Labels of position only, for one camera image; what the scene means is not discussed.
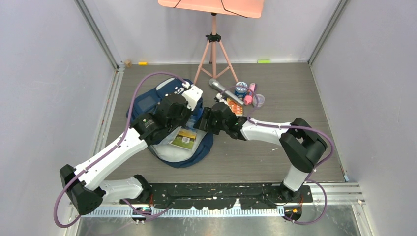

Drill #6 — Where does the green yellow booklet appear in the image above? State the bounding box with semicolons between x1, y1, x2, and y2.
171;128;197;150

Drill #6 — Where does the navy blue student backpack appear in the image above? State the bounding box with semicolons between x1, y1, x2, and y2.
130;78;213;168

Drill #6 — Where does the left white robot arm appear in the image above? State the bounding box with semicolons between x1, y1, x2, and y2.
60;91;202;215

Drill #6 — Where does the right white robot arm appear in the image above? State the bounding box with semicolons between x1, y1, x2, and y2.
194;103;328;202

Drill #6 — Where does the orange calculator toy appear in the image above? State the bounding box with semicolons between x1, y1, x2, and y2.
226;98;243;117

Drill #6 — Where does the pink highlighter marker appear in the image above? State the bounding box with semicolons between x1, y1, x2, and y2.
243;83;256;105

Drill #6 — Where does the blue patterned round tin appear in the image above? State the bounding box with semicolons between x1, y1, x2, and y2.
234;81;248;100

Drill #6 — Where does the silver microphone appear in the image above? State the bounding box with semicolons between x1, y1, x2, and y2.
208;78;244;106

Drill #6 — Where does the clear small round container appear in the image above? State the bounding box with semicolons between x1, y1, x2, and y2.
252;94;265;109

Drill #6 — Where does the small cork piece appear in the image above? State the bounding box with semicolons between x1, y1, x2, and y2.
124;60;132;68

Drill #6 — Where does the green tape piece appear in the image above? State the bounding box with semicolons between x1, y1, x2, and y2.
257;59;271;63

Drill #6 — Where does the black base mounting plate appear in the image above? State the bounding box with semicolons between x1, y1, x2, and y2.
128;183;313;210

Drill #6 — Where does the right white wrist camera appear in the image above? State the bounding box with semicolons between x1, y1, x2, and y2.
214;93;227;104

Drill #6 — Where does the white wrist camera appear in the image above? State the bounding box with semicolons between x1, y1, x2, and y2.
214;93;227;104
181;81;203;111

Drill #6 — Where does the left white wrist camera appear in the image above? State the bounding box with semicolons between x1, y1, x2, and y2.
181;81;203;111

